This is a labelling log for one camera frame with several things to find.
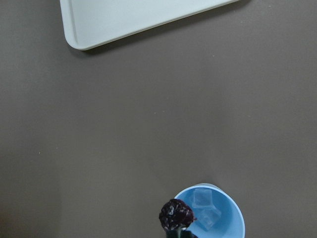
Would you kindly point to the clear ice cube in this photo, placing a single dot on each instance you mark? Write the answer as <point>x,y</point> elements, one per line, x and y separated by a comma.
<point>202,198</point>
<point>207,218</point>

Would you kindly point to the dark cherry pair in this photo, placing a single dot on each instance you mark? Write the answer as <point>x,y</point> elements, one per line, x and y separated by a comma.
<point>175,218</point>

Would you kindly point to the light blue cup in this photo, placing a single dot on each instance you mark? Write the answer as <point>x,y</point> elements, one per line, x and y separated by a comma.
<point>230,225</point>

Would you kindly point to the beige rabbit tray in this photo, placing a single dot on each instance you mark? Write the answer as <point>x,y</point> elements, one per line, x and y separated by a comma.
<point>91,23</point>

